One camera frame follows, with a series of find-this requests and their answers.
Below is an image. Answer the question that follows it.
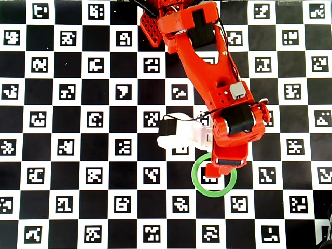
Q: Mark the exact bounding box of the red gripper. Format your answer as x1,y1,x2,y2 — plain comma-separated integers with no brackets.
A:
205,141,250,179

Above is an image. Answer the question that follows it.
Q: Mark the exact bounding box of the checkerboard marker mat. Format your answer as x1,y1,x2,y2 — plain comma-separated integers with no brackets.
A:
0,0,332,249

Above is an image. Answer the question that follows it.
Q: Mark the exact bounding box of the green flat ring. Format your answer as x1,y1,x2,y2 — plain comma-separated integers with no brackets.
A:
191,152,238,198

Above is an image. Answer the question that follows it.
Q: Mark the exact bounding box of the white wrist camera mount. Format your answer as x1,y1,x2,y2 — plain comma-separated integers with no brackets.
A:
157,113,216,154

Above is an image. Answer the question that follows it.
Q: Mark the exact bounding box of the thin black camera cable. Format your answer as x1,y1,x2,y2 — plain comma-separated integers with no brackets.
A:
164,15,263,122

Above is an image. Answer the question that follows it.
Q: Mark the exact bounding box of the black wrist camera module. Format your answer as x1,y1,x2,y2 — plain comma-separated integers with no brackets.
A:
158,118,177,137

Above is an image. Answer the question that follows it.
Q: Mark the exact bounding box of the small grey cable connector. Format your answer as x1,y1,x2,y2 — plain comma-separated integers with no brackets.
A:
229,82,246,100

